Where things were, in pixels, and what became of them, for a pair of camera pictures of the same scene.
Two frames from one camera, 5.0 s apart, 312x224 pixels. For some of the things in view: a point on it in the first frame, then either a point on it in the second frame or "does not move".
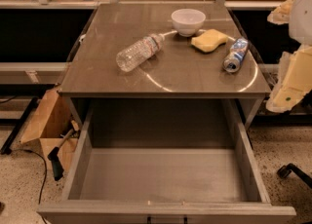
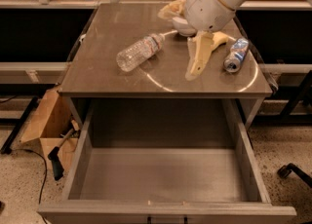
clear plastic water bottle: [136, 53] does not move
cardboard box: [52, 123] does not move
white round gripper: [301, 18] → [205, 10]
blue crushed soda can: [238, 47] does not move
